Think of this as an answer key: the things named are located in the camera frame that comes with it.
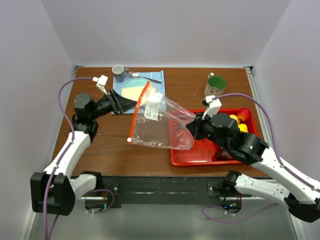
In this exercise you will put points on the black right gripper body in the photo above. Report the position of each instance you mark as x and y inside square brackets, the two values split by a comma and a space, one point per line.
[203, 129]

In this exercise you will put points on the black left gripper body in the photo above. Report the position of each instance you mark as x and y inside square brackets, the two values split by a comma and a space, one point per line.
[104, 106]

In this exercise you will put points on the clear zip top bag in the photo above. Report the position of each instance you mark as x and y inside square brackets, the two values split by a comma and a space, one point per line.
[159, 122]

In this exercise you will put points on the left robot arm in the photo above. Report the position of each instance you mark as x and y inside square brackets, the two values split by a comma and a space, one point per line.
[53, 191]

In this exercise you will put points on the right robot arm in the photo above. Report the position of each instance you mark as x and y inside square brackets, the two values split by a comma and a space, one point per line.
[294, 190]

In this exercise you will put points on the cream and teal plate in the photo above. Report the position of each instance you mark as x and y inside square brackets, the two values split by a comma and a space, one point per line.
[134, 88]

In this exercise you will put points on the red plastic tray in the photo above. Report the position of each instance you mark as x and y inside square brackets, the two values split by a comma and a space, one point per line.
[203, 152]

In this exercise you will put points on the metal spoon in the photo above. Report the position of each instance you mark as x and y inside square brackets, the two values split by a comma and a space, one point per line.
[135, 75]

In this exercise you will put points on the dark red plum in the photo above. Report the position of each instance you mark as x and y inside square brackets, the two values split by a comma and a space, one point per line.
[222, 155]

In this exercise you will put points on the grey mug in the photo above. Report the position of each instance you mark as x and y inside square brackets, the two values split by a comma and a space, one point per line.
[119, 72]

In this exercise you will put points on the yellow apple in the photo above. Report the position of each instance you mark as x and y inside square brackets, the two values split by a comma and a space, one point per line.
[235, 117]

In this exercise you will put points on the blue checked cloth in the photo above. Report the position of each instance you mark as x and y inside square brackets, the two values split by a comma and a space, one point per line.
[156, 78]

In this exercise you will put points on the yellow lemon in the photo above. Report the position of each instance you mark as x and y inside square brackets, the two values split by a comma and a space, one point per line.
[243, 127]

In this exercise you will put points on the red apple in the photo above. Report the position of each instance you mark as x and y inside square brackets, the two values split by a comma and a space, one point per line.
[244, 114]

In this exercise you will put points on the floral mug green inside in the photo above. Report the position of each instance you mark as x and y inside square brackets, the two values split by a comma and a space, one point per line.
[215, 85]

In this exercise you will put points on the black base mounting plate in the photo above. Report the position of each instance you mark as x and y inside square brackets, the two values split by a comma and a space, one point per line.
[158, 190]

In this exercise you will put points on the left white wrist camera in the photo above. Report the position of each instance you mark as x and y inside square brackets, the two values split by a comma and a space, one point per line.
[101, 83]

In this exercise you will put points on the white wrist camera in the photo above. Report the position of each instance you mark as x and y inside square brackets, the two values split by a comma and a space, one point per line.
[101, 83]
[212, 106]

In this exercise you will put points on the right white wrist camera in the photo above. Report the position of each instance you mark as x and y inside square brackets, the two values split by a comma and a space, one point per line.
[212, 106]

